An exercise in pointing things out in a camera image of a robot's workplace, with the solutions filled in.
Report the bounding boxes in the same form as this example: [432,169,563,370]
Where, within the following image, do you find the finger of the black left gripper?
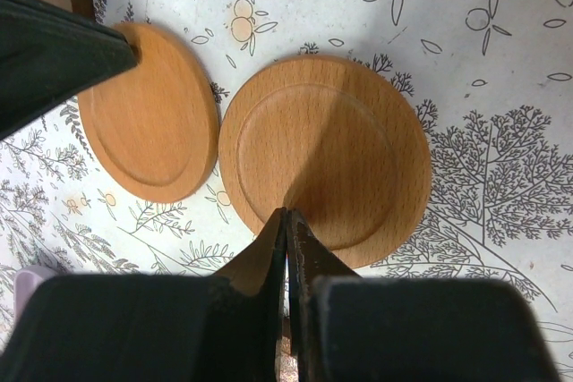
[1,0,137,139]

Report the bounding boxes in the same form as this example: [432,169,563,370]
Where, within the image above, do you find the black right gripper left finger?
[1,208,287,381]

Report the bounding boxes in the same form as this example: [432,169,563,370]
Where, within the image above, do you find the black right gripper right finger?
[286,210,559,381]

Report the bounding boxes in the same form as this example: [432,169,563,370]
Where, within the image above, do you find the light wooden coaster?
[219,55,432,268]
[78,22,219,203]

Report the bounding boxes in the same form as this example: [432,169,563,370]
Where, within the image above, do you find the lilac plastic tray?
[13,265,57,321]

